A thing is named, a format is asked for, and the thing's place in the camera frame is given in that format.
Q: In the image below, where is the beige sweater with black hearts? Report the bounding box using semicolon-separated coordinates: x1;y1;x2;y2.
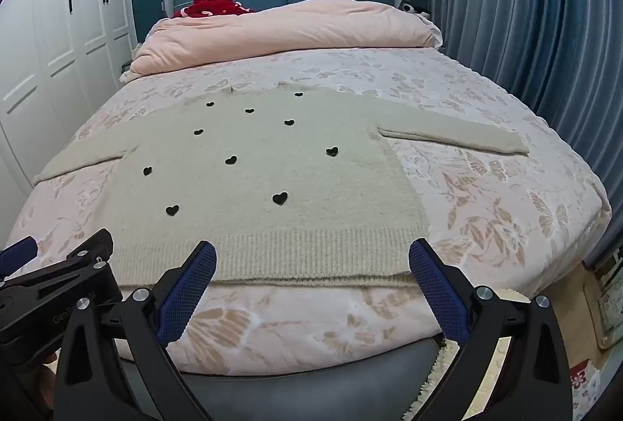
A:
33;81;530;289

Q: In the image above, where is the bed with pink floral sheet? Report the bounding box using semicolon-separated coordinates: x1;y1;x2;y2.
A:
5;46;613;378

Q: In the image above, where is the white wardrobe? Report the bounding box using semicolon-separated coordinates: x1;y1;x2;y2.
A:
0;0;134;208

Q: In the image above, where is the blue-grey pleated curtain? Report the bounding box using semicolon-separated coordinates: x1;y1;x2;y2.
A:
428;0;623;268

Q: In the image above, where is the black padded bench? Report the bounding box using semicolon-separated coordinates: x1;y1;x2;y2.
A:
117;333;449;421

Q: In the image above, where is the pink duvet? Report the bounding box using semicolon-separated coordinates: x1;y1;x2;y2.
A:
120;0;443;84

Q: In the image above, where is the red floral floor mat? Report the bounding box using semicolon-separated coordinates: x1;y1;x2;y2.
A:
568;360;605;419

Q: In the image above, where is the red cloth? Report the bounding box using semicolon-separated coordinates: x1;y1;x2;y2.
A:
170;0;256;19

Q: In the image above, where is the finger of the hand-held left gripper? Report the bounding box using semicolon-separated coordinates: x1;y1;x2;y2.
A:
0;229;115;305
0;236;39;279

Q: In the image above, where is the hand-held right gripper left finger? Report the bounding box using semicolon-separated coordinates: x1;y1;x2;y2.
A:
53;240;218;421

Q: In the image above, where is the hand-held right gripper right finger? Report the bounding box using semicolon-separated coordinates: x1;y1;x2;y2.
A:
408;238;573;421

